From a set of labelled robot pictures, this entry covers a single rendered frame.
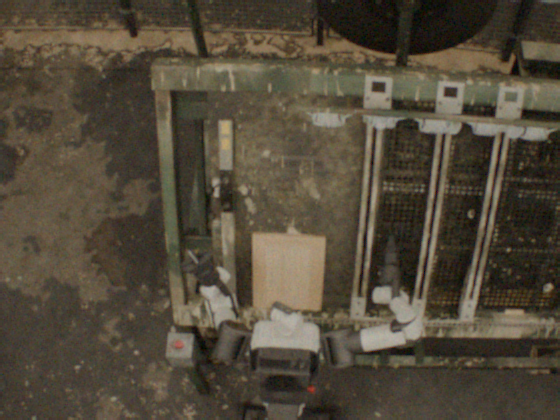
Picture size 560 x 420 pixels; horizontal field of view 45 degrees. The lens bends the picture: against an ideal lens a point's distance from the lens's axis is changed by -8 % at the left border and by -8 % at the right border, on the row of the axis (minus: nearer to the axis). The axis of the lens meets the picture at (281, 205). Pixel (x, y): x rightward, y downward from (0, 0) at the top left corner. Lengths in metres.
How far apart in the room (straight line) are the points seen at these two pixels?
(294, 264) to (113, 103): 2.39
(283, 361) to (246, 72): 1.09
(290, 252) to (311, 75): 0.87
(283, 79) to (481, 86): 0.75
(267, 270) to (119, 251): 1.56
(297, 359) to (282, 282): 0.60
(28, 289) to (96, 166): 0.96
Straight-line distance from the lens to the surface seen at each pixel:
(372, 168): 2.91
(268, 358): 2.79
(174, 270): 3.29
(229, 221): 3.10
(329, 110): 2.58
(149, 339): 4.35
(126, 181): 4.82
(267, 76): 2.71
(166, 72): 2.76
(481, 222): 3.09
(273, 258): 3.22
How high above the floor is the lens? 4.08
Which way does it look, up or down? 63 degrees down
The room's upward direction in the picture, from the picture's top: 3 degrees counter-clockwise
